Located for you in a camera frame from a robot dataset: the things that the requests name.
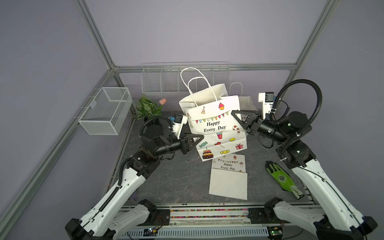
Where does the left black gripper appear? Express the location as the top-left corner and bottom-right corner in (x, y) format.
(154, 130), (204, 157)

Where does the white party paper bag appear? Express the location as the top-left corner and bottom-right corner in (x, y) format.
(209, 154), (248, 200)

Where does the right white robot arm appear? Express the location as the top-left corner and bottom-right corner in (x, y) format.
(231, 111), (378, 240)

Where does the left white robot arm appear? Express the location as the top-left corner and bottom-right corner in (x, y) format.
(65, 119), (204, 240)

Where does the pink artificial tulip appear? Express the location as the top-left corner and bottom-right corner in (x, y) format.
(159, 98), (167, 105)

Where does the green artificial plant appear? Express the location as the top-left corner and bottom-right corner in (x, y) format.
(135, 95), (163, 120)

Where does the green black work glove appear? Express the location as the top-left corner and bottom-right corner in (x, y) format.
(265, 161), (304, 200)

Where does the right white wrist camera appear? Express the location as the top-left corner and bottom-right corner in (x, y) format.
(258, 92), (275, 120)

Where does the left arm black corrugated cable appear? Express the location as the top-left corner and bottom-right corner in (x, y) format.
(139, 116), (175, 142)

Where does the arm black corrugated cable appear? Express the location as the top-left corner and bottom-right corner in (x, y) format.
(139, 116), (175, 142)
(269, 79), (323, 151)

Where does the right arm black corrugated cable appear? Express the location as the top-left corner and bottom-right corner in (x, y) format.
(269, 79), (323, 151)

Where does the white wire wall shelf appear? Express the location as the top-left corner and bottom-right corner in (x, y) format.
(141, 62), (232, 94)

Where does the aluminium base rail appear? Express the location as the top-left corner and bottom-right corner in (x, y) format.
(112, 202), (325, 240)

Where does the white wire mesh basket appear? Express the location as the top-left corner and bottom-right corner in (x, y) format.
(78, 87), (133, 136)

